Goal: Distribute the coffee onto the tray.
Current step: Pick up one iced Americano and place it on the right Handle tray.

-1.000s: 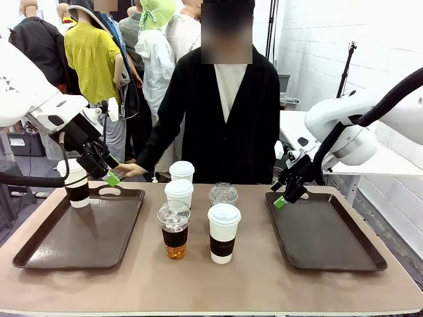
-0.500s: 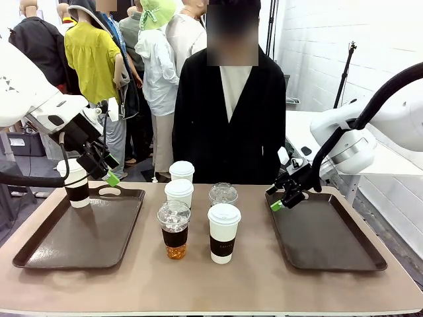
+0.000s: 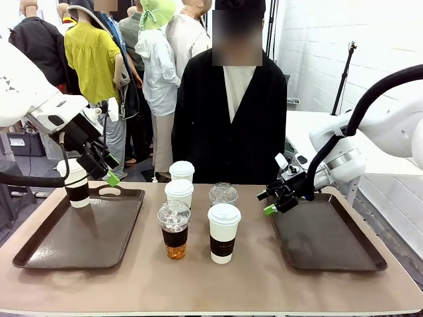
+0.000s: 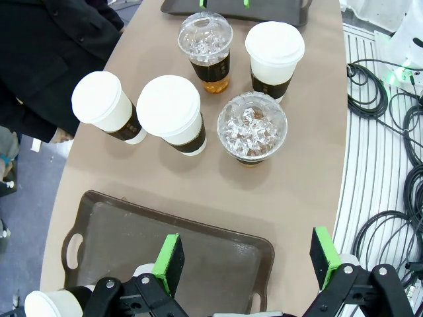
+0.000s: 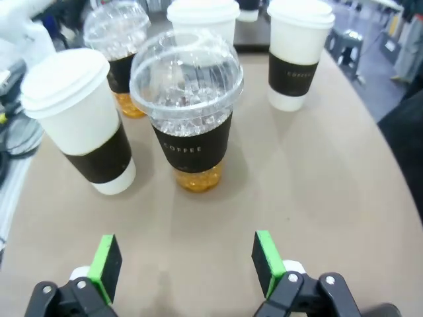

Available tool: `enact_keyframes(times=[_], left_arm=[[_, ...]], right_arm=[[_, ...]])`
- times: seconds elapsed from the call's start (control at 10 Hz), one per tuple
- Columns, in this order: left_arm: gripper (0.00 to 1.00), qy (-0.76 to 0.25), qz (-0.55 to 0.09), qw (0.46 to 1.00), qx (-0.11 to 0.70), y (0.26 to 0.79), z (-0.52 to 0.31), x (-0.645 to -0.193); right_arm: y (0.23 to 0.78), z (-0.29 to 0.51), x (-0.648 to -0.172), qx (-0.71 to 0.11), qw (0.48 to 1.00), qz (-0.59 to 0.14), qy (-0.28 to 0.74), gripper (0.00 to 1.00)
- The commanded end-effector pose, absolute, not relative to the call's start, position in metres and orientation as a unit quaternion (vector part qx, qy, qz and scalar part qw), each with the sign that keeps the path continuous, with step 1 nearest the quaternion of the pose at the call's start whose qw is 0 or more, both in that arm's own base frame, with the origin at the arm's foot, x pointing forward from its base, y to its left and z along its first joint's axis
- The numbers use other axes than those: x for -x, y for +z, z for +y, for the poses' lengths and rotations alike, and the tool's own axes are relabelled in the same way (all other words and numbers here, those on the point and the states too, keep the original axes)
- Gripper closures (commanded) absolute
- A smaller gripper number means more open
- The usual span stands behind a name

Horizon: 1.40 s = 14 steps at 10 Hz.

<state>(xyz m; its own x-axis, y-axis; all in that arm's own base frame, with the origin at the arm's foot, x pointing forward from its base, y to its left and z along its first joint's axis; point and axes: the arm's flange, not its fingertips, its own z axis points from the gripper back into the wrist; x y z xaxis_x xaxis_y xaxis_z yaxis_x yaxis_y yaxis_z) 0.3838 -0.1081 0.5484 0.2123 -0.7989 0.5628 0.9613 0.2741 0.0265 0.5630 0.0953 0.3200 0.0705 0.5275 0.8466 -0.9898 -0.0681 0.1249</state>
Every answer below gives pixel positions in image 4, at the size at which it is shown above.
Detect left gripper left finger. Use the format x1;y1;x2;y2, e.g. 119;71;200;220
84;233;186;317

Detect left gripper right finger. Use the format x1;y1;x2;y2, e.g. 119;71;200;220
302;227;416;317

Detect iced coffee dome-lid cup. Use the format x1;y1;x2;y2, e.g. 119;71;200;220
217;91;288;168
177;11;234;94

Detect white paper coffee cup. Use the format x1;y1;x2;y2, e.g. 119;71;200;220
24;285;94;317
245;20;305;103
136;75;208;157
71;71;148;145

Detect brown plastic serving tray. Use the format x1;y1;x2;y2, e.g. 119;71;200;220
61;190;276;314
161;0;313;27

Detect person's hand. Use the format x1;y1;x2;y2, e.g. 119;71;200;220
49;127;75;145

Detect person in black jacket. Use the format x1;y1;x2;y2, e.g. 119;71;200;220
0;0;125;143

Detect black cable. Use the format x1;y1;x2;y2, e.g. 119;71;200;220
389;94;423;166
346;60;390;119
403;164;423;240
352;210;423;288

